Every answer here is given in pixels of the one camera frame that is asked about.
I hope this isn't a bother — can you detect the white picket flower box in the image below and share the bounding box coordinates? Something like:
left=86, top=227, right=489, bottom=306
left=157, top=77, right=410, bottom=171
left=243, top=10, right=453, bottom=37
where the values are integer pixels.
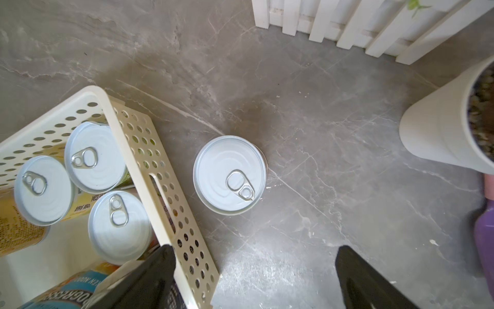
left=252, top=0, right=493, bottom=65

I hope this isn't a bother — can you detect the purple silicone spatula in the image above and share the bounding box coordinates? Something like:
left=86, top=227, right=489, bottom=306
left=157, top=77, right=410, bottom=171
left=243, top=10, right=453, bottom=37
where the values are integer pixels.
left=474, top=174, right=493, bottom=299

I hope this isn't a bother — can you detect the white pot green succulent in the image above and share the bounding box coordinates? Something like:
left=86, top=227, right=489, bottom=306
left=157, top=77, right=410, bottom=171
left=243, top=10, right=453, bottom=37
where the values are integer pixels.
left=399, top=56, right=493, bottom=175

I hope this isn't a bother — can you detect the white perforated plastic basket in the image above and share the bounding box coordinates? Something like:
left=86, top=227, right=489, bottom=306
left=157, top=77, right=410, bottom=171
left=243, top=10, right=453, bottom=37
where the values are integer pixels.
left=1, top=86, right=220, bottom=308

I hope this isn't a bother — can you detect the pink dotted white-top can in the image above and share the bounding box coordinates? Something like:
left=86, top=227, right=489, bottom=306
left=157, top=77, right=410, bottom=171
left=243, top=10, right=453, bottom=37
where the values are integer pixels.
left=193, top=135, right=268, bottom=216

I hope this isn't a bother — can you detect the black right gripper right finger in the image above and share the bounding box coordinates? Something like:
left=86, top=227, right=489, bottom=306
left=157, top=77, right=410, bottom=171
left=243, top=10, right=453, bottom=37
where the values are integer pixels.
left=335, top=245, right=417, bottom=308

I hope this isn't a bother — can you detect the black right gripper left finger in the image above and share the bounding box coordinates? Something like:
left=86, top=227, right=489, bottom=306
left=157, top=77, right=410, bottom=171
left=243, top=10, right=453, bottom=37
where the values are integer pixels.
left=86, top=245, right=176, bottom=308

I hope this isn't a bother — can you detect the yellow label white-top can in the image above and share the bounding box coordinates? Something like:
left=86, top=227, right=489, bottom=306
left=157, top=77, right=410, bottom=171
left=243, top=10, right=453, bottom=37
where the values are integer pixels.
left=0, top=155, right=105, bottom=258

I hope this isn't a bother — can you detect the pink label white-top can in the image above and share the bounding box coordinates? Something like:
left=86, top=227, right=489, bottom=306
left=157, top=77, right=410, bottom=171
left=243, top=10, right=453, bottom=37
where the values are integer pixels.
left=88, top=188, right=154, bottom=265

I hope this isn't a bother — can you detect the green label white-top can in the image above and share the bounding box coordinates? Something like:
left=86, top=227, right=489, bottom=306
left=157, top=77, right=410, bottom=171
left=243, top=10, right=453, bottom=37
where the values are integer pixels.
left=64, top=121, right=132, bottom=194

